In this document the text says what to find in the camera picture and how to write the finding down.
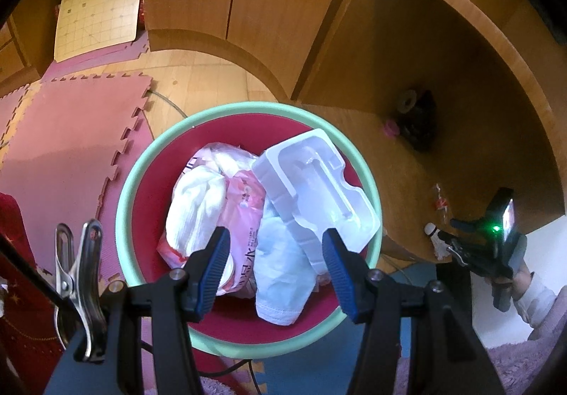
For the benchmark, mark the pink wet wipes packet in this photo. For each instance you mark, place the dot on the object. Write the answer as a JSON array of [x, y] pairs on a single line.
[[243, 209]]

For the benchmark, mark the small pink round object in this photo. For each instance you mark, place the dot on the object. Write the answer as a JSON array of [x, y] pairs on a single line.
[[390, 127]]

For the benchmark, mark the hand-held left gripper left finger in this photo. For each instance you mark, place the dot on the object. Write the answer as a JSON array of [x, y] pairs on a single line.
[[215, 271]]

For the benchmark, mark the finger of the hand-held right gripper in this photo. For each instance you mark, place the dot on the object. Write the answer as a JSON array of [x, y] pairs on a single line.
[[456, 249], [465, 225]]

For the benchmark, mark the white feather shuttlecock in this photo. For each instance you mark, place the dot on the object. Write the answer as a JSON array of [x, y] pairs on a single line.
[[436, 242]]

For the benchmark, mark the person's right forearm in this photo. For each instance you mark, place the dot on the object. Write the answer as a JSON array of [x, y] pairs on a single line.
[[538, 297]]

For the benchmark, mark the beige tape roll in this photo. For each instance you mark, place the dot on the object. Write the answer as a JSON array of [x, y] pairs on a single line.
[[406, 100]]

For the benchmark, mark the red patterned cloth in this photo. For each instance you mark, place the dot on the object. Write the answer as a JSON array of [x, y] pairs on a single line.
[[26, 311]]

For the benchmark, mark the white plastic packaging tray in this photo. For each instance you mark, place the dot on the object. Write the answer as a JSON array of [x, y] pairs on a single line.
[[310, 186]]

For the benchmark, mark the red bin with green rim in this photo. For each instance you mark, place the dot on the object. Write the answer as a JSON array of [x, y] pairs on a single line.
[[283, 328]]

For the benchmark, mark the pink foam floor mat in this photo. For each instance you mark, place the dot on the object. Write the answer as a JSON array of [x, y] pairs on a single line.
[[66, 133]]

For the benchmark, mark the metal spring clip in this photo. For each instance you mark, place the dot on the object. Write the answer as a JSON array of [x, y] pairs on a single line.
[[75, 275]]

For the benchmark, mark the wooden wall drawer unit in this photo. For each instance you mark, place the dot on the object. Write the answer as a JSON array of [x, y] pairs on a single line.
[[11, 53]]

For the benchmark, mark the black lumpy object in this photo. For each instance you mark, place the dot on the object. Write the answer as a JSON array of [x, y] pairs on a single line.
[[421, 122]]

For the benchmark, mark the yellow checkered floor mat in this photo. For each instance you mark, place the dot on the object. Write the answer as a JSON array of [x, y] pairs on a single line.
[[97, 18]]

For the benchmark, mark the small clear bottle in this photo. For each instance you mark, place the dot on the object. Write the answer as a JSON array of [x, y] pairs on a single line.
[[440, 200]]

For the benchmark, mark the light teal face mask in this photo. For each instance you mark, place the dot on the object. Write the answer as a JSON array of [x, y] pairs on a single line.
[[279, 266]]

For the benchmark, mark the wooden desk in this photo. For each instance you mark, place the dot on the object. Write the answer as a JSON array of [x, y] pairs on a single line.
[[443, 45]]

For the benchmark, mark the white soft tissue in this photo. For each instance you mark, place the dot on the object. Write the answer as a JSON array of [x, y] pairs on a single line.
[[195, 204]]

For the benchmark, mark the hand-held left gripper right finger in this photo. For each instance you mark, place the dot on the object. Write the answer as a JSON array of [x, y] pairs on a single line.
[[341, 275]]

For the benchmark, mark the purple fluffy rug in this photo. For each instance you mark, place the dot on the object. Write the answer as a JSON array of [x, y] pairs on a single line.
[[522, 366]]

